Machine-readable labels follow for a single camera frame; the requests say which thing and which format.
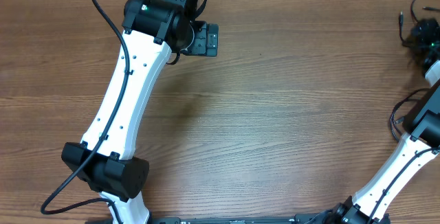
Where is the black USB cable bundle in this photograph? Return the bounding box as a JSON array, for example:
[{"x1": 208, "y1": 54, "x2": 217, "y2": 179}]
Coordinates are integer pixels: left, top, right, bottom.
[{"x1": 388, "y1": 87, "x2": 430, "y2": 143}]

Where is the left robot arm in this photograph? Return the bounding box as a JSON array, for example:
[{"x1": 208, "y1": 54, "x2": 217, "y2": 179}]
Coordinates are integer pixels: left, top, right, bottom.
[{"x1": 61, "y1": 0, "x2": 219, "y2": 223}]

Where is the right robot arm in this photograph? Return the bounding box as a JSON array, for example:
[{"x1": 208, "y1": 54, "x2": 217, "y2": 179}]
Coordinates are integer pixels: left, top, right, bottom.
[{"x1": 314, "y1": 19, "x2": 439, "y2": 224}]

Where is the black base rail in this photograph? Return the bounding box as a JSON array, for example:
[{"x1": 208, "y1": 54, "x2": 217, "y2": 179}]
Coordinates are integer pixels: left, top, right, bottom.
[{"x1": 148, "y1": 214, "x2": 321, "y2": 224}]

